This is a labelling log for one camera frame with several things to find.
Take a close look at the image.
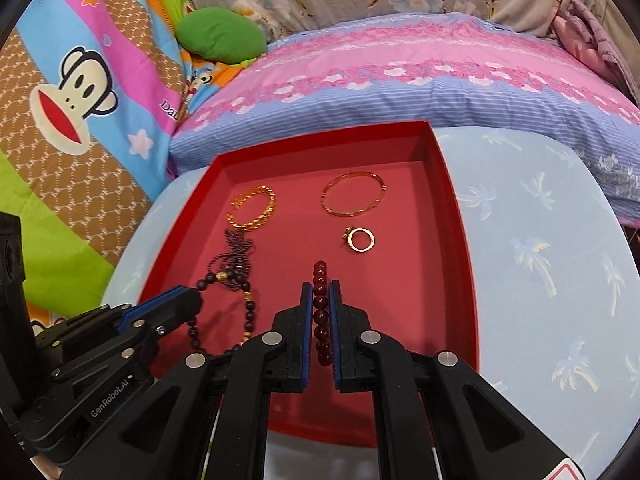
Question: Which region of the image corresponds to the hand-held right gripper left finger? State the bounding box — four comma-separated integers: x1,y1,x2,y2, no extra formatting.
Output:
67,282,313,480

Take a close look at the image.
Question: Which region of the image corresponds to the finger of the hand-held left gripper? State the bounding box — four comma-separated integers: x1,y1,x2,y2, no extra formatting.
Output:
117,295,203,361
122,286,201,328

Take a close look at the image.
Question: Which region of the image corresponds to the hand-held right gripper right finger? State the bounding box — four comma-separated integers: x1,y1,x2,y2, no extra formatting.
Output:
330,280,586,480

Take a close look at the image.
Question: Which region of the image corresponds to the dark red bead bracelet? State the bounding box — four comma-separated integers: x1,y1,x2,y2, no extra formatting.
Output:
311,260,335,367

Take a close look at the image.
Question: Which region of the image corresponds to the black and gold bead bracelet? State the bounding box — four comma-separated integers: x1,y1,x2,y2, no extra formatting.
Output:
187,270,258,356

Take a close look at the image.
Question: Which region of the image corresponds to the small garnet bead bracelet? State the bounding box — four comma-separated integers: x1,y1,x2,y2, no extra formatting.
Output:
207,227,256,293

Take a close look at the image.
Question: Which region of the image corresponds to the red cardboard box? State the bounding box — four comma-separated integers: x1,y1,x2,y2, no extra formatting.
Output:
134,120,483,448

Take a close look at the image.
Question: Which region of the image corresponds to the gold ring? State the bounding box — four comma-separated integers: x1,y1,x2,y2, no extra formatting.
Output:
341,226,376,254

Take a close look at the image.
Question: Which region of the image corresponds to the gold chain bangle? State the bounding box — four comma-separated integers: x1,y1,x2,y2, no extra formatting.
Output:
226,186,277,233

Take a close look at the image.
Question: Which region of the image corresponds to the thin gold bangle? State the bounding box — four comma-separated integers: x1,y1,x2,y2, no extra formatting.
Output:
321,171,387,219

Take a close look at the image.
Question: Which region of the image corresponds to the cartoon monkey blanket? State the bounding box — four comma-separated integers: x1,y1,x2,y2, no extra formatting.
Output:
0,0,201,341

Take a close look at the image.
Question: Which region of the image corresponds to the pink and blue striped pillow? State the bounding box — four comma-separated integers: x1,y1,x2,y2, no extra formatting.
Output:
167,12,640,226

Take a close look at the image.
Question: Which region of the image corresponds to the green pillow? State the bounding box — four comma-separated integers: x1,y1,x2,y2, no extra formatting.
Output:
175,6,268,65

